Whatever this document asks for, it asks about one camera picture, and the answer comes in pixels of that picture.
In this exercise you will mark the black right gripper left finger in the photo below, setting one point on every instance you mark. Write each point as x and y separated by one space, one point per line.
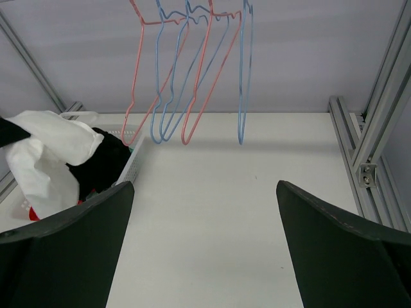
67 259

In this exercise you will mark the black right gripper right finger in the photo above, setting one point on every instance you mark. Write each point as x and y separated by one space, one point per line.
341 259

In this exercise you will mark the black tank top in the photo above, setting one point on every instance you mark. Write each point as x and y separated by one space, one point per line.
102 163

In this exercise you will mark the white tank top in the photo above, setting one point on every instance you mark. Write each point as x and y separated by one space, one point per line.
40 163

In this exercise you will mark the red tank top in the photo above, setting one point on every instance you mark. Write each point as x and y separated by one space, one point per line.
32 215

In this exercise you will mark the green tank top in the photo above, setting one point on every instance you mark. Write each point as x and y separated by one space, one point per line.
100 172

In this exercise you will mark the white plastic basket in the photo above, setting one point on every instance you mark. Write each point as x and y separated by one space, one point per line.
128 154

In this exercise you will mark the aluminium frame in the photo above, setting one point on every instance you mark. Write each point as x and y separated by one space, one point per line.
321 105

